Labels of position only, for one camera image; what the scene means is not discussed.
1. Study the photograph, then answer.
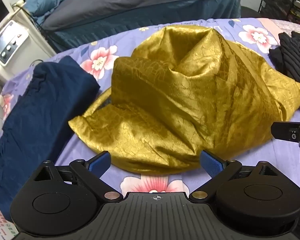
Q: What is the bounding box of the printed leaflet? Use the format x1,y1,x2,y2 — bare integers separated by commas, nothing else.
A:
0,200,18,240

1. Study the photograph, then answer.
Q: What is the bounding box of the blue duvet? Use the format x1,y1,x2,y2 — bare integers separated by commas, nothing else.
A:
22,0,77,26

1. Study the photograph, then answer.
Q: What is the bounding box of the grey blanket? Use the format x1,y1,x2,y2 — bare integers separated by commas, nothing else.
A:
41,0,217,32

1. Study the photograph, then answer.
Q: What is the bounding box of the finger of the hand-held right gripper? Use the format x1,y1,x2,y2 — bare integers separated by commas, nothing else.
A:
271,121,300,165

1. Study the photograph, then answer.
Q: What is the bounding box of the navy blue garment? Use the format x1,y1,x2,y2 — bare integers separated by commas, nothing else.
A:
0,56,101,222

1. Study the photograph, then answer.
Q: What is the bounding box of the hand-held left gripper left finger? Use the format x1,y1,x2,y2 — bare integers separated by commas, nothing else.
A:
34,151,123,203

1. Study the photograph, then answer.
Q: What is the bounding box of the bed with blue cover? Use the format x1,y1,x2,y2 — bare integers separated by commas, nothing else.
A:
22,0,242,53

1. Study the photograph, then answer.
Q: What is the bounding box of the pink cloth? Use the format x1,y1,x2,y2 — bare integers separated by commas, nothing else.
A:
261,18,300,34

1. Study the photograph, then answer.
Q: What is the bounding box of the gold satin jacket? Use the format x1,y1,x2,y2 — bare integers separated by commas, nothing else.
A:
68,25,300,175

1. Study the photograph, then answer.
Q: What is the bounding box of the black knit garment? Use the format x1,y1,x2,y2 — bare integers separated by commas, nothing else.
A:
269,31,300,90

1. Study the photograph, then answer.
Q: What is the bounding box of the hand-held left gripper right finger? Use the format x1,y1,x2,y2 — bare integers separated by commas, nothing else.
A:
189,149,278,202

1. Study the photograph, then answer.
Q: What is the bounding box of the purple floral bed sheet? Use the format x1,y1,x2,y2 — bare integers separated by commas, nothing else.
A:
0,17,300,205

